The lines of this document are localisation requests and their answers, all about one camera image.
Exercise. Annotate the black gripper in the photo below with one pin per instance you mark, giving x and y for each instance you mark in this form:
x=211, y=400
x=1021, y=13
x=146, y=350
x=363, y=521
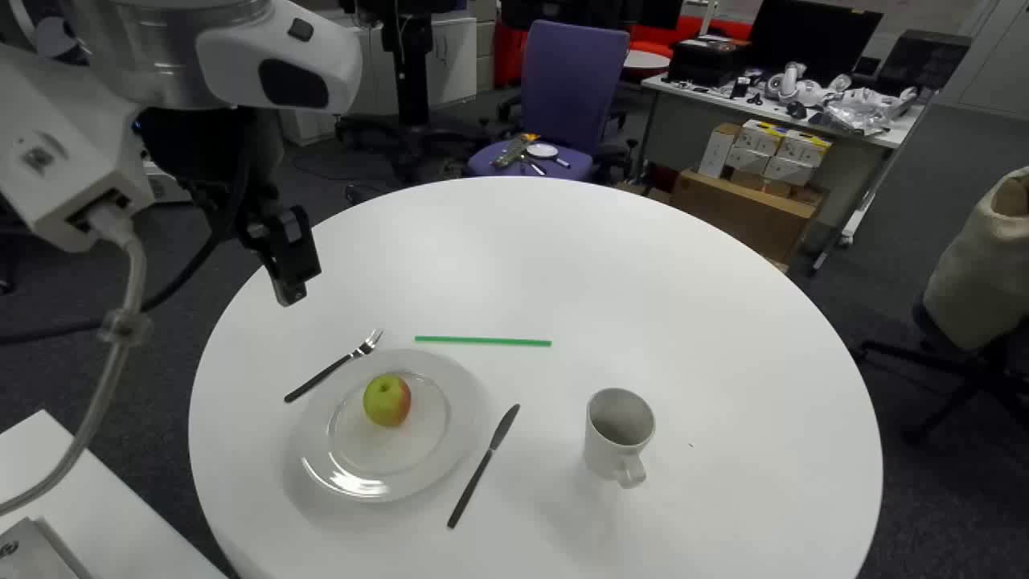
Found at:
x=289, y=246

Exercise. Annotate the white ceramic mug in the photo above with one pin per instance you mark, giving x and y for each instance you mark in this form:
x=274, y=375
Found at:
x=611, y=454

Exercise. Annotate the white robot base platform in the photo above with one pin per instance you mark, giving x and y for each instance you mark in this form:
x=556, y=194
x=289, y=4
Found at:
x=108, y=514

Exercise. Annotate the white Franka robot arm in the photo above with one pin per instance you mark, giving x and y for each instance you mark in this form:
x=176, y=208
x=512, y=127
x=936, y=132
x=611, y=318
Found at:
x=64, y=140

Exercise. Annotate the green apple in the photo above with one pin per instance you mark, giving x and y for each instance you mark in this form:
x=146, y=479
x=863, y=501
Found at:
x=387, y=400

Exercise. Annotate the white round plate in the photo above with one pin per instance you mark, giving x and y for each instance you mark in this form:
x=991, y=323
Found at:
x=374, y=461

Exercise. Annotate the green straw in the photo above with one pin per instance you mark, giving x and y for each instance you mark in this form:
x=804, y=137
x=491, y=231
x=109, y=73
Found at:
x=483, y=341

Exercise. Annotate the black tripod stand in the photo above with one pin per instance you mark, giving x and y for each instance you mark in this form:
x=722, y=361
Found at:
x=414, y=65

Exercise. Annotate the black table knife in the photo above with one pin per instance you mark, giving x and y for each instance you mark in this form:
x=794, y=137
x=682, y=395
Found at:
x=483, y=468

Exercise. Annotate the green striped pack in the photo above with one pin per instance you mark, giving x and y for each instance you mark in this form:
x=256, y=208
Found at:
x=514, y=149

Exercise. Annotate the small white dish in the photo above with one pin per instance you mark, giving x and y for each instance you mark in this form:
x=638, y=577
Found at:
x=541, y=153

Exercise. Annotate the purple office chair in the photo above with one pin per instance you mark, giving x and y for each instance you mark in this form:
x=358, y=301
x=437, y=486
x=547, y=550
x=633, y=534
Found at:
x=573, y=83

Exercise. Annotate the white office desk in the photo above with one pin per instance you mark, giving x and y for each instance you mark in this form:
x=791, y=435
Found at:
x=697, y=122

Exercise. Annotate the plain white box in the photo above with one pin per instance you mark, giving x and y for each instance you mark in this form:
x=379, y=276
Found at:
x=716, y=149

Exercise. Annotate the brown cardboard box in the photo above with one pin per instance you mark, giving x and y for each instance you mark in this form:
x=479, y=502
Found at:
x=749, y=219

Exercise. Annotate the white yellow carton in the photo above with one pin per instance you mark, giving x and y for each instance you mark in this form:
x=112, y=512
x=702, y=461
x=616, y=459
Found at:
x=798, y=158
x=758, y=149

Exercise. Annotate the large black monitor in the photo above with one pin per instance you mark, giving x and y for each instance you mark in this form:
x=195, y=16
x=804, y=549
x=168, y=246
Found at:
x=815, y=35

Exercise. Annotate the white clutter pile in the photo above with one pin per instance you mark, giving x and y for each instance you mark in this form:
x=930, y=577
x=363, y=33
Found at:
x=857, y=106

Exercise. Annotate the small black monitor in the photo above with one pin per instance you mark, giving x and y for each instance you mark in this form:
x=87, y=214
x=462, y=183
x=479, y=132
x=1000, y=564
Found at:
x=920, y=62

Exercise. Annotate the black chair with jacket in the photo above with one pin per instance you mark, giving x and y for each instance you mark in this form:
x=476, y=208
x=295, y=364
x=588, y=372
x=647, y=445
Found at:
x=967, y=372

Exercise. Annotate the beige jacket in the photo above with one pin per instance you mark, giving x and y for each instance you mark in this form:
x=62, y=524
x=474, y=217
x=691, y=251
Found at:
x=982, y=268

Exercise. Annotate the grey base plate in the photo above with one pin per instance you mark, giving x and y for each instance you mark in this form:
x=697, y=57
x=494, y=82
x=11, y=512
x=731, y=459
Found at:
x=37, y=550

